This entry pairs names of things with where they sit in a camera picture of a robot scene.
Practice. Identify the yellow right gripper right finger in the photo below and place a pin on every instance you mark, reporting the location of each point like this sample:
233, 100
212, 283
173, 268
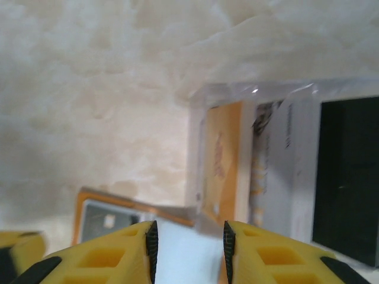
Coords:
275, 260

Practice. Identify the clear plastic bag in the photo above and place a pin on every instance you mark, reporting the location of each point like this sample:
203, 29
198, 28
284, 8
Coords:
194, 154

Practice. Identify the orange card holder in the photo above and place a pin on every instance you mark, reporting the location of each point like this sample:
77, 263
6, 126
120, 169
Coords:
77, 213

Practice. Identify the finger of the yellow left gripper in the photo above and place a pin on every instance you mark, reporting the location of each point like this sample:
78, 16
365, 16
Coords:
23, 242

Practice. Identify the pale blue-grey chip card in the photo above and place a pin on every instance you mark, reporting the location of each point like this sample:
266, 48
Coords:
97, 219

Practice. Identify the plain white card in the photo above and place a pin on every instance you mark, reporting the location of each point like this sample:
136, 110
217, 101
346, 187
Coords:
189, 257

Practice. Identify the orange printed card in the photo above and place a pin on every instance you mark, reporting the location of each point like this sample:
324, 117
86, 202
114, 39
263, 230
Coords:
228, 177

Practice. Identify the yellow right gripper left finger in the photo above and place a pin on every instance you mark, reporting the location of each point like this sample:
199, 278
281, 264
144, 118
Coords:
103, 260

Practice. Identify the white card black print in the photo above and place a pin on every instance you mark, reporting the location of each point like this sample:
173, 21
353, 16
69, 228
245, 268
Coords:
281, 177

